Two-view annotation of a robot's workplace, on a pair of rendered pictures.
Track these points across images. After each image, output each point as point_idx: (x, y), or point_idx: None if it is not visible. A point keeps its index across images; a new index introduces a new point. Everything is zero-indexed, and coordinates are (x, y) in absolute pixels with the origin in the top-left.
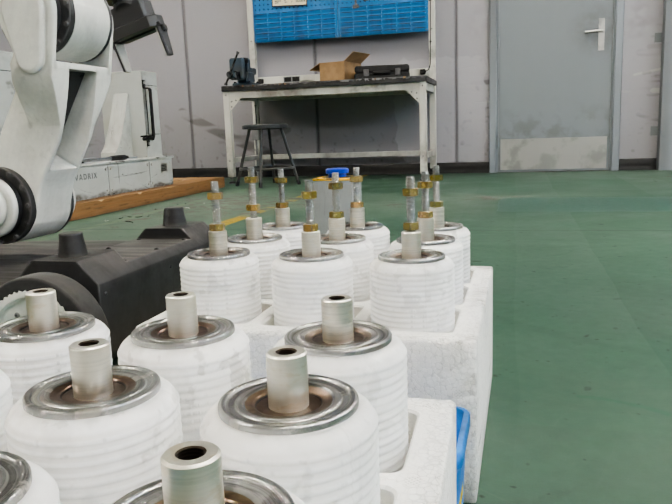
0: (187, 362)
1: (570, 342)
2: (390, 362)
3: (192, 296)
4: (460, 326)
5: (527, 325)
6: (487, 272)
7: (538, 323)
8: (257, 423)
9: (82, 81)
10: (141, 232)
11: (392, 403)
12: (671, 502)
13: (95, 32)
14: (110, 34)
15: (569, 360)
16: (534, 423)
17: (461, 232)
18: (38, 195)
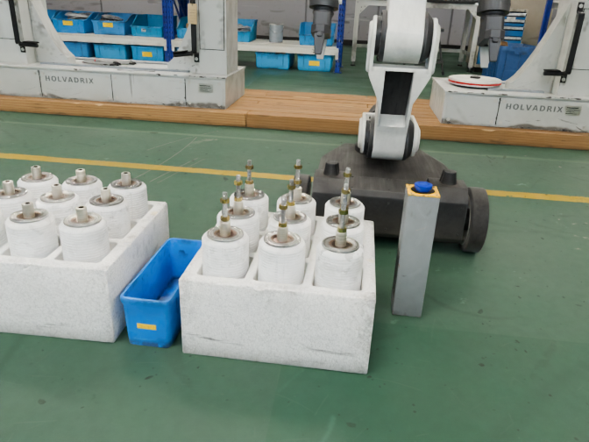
0: (85, 205)
1: (479, 437)
2: (62, 230)
3: (102, 190)
4: (206, 276)
5: (526, 413)
6: (349, 295)
7: (539, 423)
8: (15, 212)
9: (412, 76)
10: None
11: (65, 243)
12: (171, 425)
13: (407, 48)
14: (423, 49)
15: (421, 426)
16: (280, 385)
17: (327, 253)
18: (373, 137)
